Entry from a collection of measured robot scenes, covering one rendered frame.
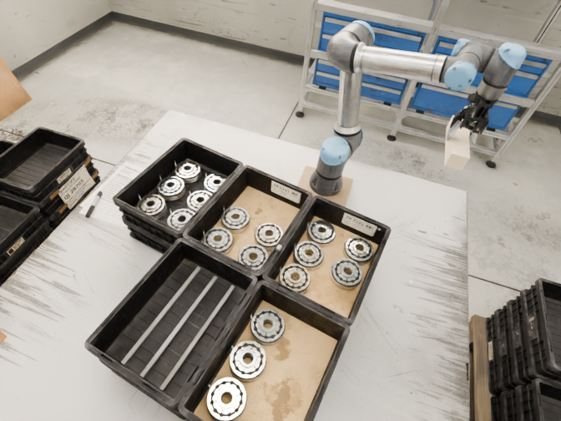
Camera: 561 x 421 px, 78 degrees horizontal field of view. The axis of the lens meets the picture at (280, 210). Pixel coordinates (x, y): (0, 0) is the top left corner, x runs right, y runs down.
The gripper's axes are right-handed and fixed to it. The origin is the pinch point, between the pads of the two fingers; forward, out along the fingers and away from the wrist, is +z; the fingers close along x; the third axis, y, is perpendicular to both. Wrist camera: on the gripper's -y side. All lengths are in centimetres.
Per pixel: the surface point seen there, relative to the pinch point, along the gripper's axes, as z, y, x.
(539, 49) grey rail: 15, -139, 56
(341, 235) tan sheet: 26, 40, -31
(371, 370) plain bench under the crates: 39, 79, -9
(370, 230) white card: 19.9, 38.0, -21.7
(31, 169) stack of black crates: 60, 33, -195
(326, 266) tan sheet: 26, 54, -33
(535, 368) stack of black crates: 59, 48, 57
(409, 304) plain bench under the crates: 39, 51, 0
